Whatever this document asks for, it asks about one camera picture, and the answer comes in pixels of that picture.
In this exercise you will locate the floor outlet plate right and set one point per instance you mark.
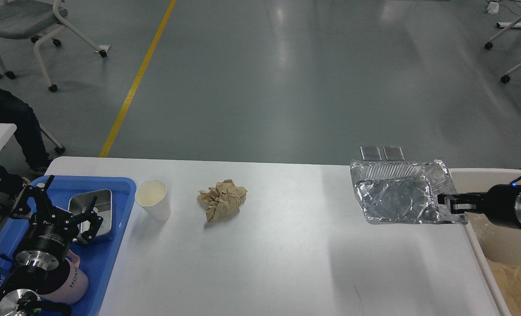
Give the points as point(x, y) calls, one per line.
point(393, 153)

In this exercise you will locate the white paper cup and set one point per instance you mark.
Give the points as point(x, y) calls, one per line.
point(152, 196)

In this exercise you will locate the floor outlet plate left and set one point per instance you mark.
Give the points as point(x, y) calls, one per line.
point(371, 153)

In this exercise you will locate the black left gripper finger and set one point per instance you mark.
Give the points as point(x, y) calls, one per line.
point(89, 213)
point(44, 206)

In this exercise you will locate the brown paper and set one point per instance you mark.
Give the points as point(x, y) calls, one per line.
point(508, 279)
point(223, 199)

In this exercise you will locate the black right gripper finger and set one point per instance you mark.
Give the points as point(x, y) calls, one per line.
point(461, 200)
point(455, 210)

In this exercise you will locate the person in dark jeans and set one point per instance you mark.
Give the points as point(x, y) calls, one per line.
point(28, 131)

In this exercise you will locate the aluminium foil tray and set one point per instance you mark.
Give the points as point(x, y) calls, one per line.
point(404, 192)

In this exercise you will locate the floor outlet plate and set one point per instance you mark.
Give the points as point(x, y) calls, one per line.
point(371, 153)
point(393, 153)

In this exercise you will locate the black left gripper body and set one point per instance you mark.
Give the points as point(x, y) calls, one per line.
point(47, 240)

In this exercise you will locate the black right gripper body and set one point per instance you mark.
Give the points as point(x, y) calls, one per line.
point(502, 204)

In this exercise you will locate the stainless steel rectangular container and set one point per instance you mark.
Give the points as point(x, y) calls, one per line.
point(104, 206)

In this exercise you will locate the brown paper in bin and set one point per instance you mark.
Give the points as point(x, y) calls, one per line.
point(508, 279)

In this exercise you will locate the beige plastic bin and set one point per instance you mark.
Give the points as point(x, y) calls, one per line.
point(496, 243)

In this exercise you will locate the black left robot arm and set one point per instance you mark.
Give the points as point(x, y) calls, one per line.
point(19, 295)

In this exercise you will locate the pink ribbed mug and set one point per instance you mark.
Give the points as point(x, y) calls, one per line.
point(73, 283)

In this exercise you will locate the grey office chair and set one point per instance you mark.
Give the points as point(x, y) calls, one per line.
point(25, 19)

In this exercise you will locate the blue plastic tray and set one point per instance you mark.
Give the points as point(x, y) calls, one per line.
point(97, 259)

